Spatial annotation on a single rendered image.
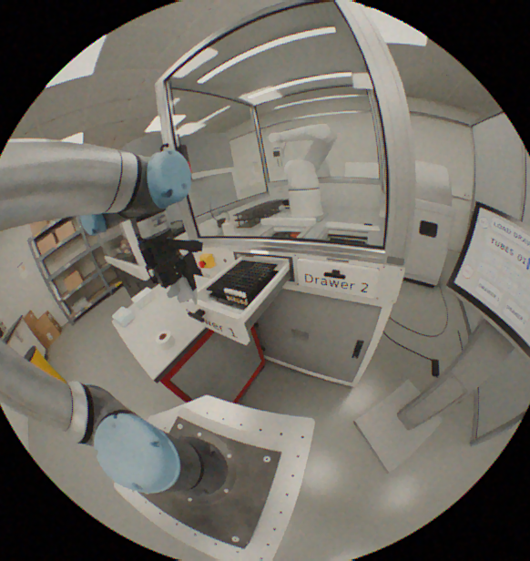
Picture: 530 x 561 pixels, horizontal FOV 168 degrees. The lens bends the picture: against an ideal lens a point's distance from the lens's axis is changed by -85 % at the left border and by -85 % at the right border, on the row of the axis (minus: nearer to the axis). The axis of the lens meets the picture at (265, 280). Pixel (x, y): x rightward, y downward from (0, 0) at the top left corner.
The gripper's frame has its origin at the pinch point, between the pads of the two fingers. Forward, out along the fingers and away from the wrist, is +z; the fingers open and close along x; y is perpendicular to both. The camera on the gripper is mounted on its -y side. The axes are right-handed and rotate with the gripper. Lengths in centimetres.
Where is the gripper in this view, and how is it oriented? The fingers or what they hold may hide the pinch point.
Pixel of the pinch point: (191, 297)
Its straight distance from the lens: 51.9
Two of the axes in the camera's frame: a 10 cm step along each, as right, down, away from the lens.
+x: 8.6, 1.4, -4.9
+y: -4.8, 5.4, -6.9
